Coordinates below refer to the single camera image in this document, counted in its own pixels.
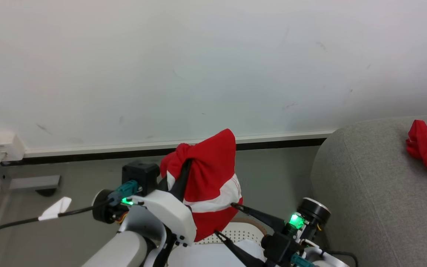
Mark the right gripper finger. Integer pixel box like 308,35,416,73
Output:
213,230,268,267
231,202,287,233

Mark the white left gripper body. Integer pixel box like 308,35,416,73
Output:
132,190,198,247

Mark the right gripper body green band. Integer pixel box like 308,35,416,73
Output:
282,212,307,238

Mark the red garment with white stripe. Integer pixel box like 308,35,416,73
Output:
160,128,244,242

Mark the white laundry basket tan rim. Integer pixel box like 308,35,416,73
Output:
195,217,269,245

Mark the black and white baseboard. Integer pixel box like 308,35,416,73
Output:
0,130,336,166

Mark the grey fabric sofa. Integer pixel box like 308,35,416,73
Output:
310,114,427,267

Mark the black cable with teal plug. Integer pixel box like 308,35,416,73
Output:
0,181,140,260
291,253,318,267

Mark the white cable tag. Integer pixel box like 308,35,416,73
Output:
39,197,72,221

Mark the white wall socket box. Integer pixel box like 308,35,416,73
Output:
0,131,26,162

